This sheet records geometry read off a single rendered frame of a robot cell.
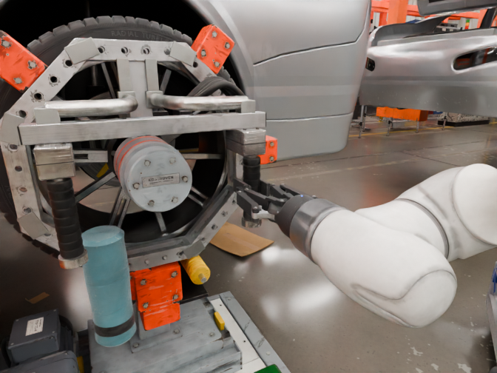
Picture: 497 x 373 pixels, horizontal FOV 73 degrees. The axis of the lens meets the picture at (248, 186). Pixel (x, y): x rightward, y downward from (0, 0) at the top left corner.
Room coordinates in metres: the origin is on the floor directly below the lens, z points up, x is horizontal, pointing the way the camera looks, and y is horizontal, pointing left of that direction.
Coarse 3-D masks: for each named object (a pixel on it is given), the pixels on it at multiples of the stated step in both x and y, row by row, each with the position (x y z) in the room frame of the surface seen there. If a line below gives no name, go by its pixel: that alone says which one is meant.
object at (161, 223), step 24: (168, 72) 0.89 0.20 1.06; (216, 144) 1.00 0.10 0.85; (216, 168) 0.98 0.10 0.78; (120, 192) 0.83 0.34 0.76; (192, 192) 1.03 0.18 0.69; (216, 192) 0.93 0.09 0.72; (96, 216) 0.93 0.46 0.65; (120, 216) 0.82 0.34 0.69; (144, 216) 1.00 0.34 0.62; (168, 216) 0.97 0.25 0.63; (192, 216) 0.91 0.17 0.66; (144, 240) 0.84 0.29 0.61
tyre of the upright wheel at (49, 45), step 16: (112, 16) 0.83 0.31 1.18; (128, 16) 0.85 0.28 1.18; (48, 32) 0.77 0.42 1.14; (64, 32) 0.77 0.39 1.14; (80, 32) 0.79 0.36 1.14; (96, 32) 0.80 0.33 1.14; (112, 32) 0.82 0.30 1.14; (128, 32) 0.83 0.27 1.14; (144, 32) 0.85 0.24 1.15; (160, 32) 0.87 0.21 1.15; (176, 32) 0.89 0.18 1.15; (32, 48) 0.75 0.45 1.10; (48, 48) 0.76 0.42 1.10; (48, 64) 0.76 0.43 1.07; (0, 80) 0.72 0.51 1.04; (0, 96) 0.71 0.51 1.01; (16, 96) 0.72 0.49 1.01; (0, 112) 0.71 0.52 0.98; (0, 160) 0.70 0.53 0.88; (0, 176) 0.70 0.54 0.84; (0, 192) 0.69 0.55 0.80; (0, 208) 0.70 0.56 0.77; (16, 224) 0.70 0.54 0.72; (32, 240) 0.71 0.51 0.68
